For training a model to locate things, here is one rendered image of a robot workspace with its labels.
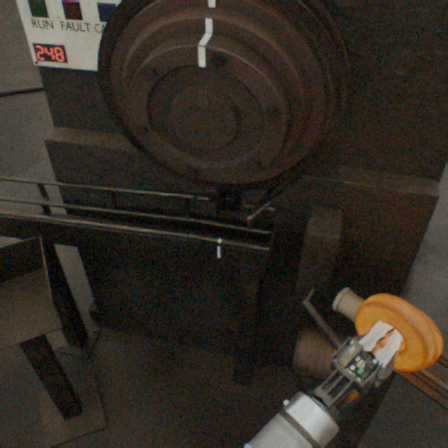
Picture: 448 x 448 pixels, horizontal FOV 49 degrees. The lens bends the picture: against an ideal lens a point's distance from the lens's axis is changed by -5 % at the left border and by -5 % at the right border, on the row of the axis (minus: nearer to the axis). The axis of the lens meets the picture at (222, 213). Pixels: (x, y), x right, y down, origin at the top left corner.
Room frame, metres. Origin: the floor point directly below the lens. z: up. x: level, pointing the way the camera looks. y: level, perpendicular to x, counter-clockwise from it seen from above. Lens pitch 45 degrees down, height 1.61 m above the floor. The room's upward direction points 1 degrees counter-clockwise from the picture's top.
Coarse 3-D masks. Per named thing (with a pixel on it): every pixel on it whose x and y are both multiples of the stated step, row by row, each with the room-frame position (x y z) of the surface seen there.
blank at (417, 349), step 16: (368, 304) 0.51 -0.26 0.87; (384, 304) 0.49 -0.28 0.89; (400, 304) 0.48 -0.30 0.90; (368, 320) 0.50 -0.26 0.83; (384, 320) 0.48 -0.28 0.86; (400, 320) 0.46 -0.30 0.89; (416, 320) 0.45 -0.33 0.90; (416, 336) 0.43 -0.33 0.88; (432, 336) 0.44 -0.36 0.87; (400, 352) 0.44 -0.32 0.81; (416, 352) 0.42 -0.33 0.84; (432, 352) 0.42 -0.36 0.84; (400, 368) 0.43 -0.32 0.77; (416, 368) 0.41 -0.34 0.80
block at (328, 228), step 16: (320, 208) 0.82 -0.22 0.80; (336, 208) 0.82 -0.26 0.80; (320, 224) 0.77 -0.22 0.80; (336, 224) 0.77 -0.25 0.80; (304, 240) 0.76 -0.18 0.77; (320, 240) 0.74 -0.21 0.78; (336, 240) 0.73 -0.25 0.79; (304, 256) 0.75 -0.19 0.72; (320, 256) 0.74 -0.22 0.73; (304, 272) 0.75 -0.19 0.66; (320, 272) 0.74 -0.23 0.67; (304, 288) 0.74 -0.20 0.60; (320, 288) 0.73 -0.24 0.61
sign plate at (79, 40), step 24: (24, 0) 1.04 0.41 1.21; (48, 0) 1.03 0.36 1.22; (72, 0) 1.01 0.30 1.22; (96, 0) 1.00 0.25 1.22; (120, 0) 0.99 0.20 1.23; (24, 24) 1.04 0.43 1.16; (48, 24) 1.03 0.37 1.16; (72, 24) 1.01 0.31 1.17; (96, 24) 1.00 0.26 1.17; (48, 48) 1.03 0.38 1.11; (72, 48) 1.02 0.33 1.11; (96, 48) 1.00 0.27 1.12
